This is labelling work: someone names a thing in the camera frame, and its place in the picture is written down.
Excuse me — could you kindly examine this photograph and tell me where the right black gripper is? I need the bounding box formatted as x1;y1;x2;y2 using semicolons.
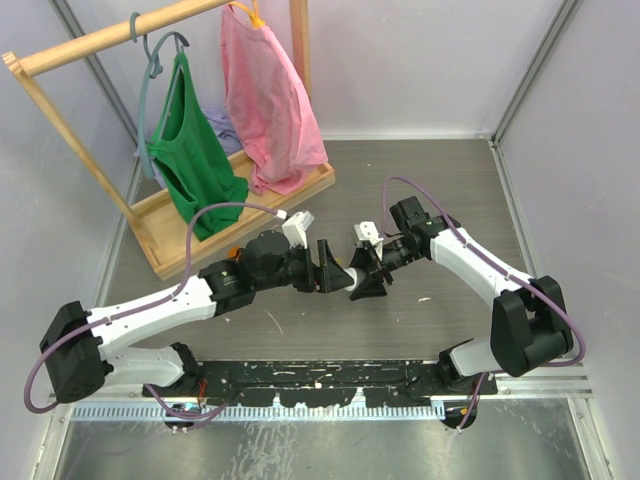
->
347;237;423;300

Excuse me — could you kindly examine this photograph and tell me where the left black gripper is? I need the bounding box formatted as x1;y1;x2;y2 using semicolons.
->
254;239;353;293

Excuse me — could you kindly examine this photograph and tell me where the white-capped dark pill bottle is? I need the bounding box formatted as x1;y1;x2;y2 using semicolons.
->
345;267;366;291

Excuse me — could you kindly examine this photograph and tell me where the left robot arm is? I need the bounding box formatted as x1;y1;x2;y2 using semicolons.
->
40;230;358;404

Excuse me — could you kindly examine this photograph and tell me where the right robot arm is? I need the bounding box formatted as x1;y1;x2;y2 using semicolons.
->
347;197;574;394

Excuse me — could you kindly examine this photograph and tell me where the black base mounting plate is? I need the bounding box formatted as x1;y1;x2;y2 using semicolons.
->
156;360;477;408

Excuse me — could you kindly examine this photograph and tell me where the lavender cloth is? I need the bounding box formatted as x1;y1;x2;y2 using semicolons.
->
147;107;243;189

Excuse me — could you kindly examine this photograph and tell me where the pink shirt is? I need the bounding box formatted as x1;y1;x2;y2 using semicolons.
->
220;4;328;195

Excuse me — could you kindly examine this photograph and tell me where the wooden clothes rack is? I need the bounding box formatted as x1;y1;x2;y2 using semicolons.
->
1;0;336;282

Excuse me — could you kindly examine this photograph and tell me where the green tank top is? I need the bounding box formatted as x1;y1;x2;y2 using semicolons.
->
147;53;249;241

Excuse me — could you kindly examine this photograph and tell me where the orange clothes hanger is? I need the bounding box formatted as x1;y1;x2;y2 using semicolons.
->
229;0;265;29

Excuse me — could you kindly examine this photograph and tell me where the grey-blue clothes hanger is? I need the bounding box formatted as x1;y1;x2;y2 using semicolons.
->
136;31;190;179

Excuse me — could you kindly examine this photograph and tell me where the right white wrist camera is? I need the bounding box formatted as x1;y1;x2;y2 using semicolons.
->
354;221;384;258

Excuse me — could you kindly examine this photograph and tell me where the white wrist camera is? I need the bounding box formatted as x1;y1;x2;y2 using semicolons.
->
281;210;314;249
354;221;384;258

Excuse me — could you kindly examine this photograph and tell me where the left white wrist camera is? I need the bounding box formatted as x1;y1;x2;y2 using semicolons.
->
281;210;314;249

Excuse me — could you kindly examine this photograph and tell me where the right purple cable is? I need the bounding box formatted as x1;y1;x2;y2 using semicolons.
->
382;174;587;431

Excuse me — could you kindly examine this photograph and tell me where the aluminium frame rail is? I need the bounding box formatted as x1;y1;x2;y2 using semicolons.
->
49;367;594;401

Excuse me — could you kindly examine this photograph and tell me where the white slotted cable duct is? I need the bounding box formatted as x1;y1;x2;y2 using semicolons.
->
70;401;445;422

